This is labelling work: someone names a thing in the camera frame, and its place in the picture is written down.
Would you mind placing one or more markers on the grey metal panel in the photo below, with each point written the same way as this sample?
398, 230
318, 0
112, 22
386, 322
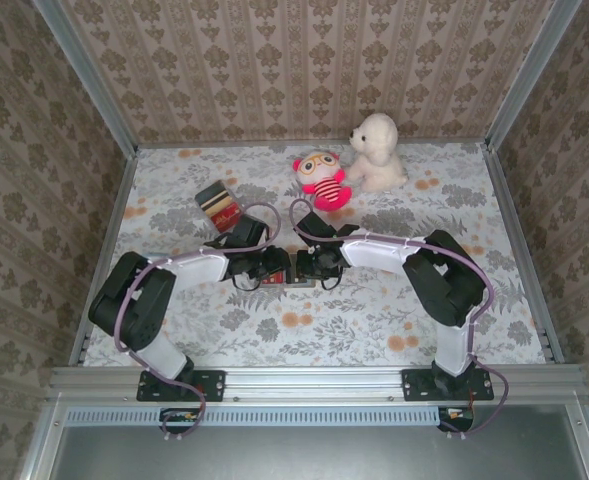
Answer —
299, 455

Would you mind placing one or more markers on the aluminium side rail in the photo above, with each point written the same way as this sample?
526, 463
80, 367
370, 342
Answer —
523, 250
108, 240

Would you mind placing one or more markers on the tan card with dark stripe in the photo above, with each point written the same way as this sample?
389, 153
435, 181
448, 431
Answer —
214, 196

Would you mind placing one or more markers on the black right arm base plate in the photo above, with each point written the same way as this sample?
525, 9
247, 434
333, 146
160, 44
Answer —
416, 385

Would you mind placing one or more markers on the grey card holder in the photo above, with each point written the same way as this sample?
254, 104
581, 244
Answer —
301, 285

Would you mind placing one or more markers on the plain red card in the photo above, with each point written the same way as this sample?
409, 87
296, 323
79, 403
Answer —
275, 280

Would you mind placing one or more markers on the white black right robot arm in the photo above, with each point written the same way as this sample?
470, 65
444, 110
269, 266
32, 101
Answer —
374, 255

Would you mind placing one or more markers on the red card with gold print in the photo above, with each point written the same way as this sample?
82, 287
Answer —
226, 217

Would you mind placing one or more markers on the pink striped plush doll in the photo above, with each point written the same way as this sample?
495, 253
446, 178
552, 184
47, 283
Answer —
319, 170

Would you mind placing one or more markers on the white plush dog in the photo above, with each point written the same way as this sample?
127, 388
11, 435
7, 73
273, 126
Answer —
379, 150

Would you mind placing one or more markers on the long aluminium rail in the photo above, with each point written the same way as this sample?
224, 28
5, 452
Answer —
314, 382

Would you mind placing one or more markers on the thin aluminium rail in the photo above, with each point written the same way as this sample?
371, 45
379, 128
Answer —
274, 144

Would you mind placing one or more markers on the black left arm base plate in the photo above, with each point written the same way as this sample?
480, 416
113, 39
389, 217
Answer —
214, 385

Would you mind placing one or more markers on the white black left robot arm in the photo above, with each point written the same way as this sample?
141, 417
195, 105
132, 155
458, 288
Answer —
199, 267

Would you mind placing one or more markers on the black connector board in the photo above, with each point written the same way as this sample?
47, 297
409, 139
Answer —
456, 420
179, 422

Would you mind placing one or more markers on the aluminium frame post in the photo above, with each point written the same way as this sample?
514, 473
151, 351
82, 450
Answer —
90, 80
530, 75

